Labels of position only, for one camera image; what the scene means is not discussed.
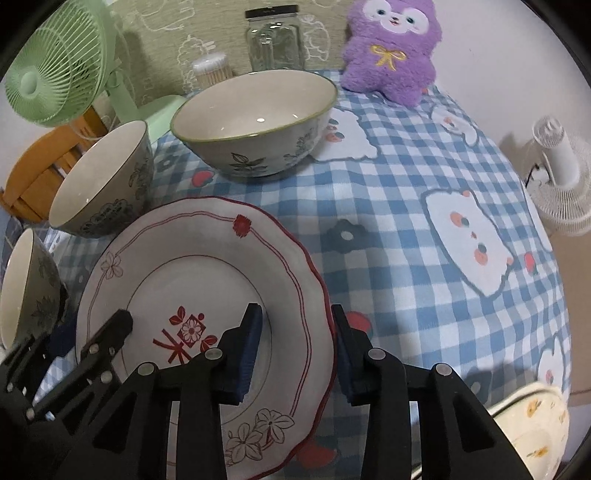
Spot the large yellow floral plate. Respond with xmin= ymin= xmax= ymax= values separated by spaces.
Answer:
xmin=488 ymin=382 xmax=570 ymax=479

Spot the floral ceramic bowl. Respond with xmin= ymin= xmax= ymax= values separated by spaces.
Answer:
xmin=48 ymin=120 xmax=154 ymax=238
xmin=0 ymin=228 xmax=62 ymax=350
xmin=170 ymin=70 xmax=339 ymax=178

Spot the red trimmed white plate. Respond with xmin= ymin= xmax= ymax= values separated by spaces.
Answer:
xmin=76 ymin=197 xmax=335 ymax=479

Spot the wooden bed headboard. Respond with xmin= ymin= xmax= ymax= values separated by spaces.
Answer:
xmin=1 ymin=106 xmax=107 ymax=223

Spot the blue checkered tablecloth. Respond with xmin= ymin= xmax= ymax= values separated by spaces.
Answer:
xmin=32 ymin=68 xmax=574 ymax=480

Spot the white standing fan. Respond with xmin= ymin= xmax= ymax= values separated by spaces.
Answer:
xmin=526 ymin=115 xmax=590 ymax=237

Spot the green desk fan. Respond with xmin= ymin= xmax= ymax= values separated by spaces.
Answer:
xmin=4 ymin=1 xmax=185 ymax=142

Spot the cotton swab container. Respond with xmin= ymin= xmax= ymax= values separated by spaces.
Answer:
xmin=191 ymin=52 xmax=233 ymax=90

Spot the glass jar black lid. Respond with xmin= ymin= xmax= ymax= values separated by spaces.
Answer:
xmin=245 ymin=4 xmax=304 ymax=71

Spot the purple plush bunny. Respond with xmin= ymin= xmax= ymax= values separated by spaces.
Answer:
xmin=339 ymin=0 xmax=442 ymax=108

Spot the green patterned wall mat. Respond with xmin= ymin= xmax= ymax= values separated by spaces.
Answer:
xmin=106 ymin=0 xmax=352 ymax=106

